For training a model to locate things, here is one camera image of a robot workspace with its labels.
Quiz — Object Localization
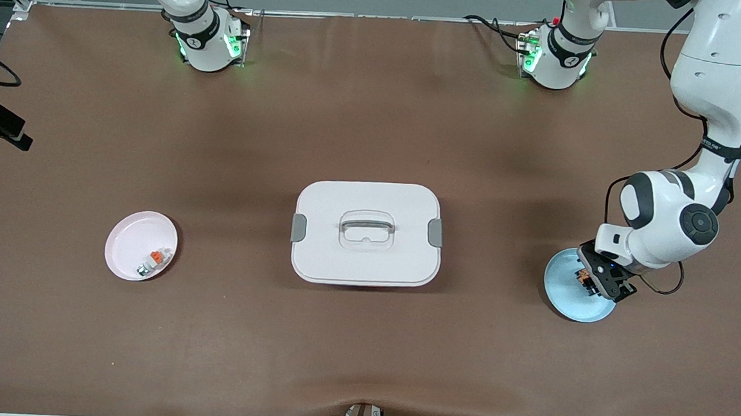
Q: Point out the grey table edge rail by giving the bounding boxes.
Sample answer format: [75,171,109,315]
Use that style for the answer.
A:
[32,0,684,46]

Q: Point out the black arm base cable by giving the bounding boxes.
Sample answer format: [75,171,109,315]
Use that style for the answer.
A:
[462,13,531,54]

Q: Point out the brown table cover mat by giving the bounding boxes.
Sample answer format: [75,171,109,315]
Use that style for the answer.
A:
[0,0,741,416]

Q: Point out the white lidded container box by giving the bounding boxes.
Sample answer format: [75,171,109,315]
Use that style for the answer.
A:
[288,177,447,292]

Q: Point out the light blue round plate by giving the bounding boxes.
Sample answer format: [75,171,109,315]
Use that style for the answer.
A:
[541,247,622,325]

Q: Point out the pink round plate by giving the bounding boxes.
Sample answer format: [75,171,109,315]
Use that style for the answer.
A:
[102,209,180,285]

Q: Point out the black orange push-button switch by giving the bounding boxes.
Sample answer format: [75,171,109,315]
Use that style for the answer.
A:
[572,264,599,297]

